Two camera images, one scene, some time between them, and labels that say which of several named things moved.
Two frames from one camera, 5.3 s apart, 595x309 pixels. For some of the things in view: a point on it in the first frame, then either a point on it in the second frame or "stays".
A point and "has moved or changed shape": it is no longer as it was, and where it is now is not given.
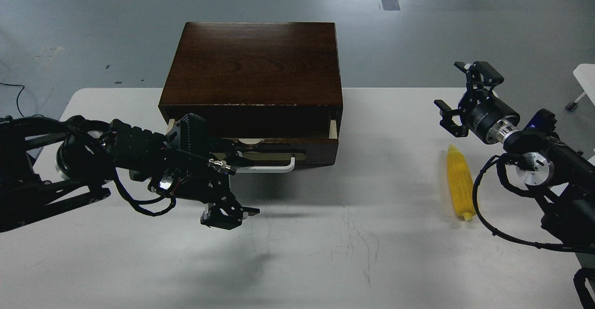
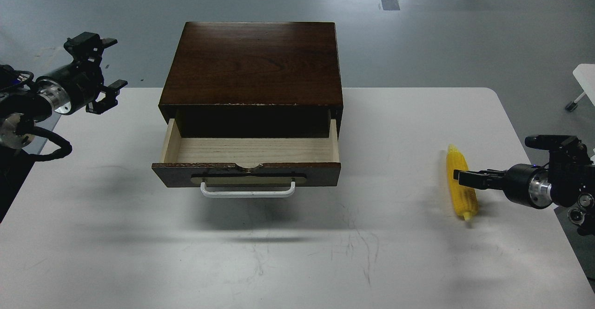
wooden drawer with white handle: [269, 145] has moved or changed shape
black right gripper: [488, 117] → [525, 184]
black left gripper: [186, 173] → [72, 87]
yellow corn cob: [460, 183] stays
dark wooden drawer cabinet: [267, 80] stays
